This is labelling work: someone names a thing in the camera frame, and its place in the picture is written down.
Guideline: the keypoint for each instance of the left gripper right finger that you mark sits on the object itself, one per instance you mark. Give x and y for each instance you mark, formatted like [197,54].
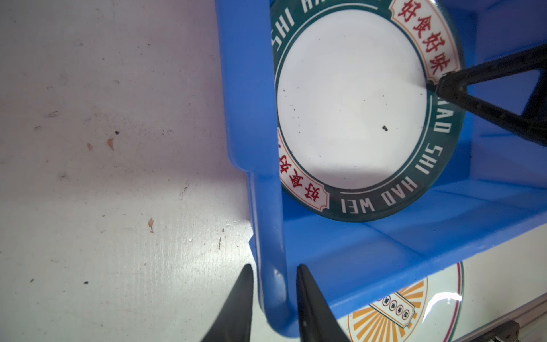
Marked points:
[316,321]

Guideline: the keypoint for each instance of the green rimmed white plate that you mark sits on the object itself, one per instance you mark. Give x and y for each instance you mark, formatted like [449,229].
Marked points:
[362,132]

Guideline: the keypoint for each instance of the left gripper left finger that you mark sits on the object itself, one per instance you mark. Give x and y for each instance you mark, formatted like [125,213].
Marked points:
[234,321]

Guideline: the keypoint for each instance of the orange sunburst plate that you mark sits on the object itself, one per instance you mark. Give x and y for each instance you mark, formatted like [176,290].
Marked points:
[427,310]

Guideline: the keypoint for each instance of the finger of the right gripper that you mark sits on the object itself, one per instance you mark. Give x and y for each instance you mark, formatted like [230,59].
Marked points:
[529,125]

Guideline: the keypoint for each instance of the blue plastic bin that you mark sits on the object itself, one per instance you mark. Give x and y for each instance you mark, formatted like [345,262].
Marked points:
[493,189]

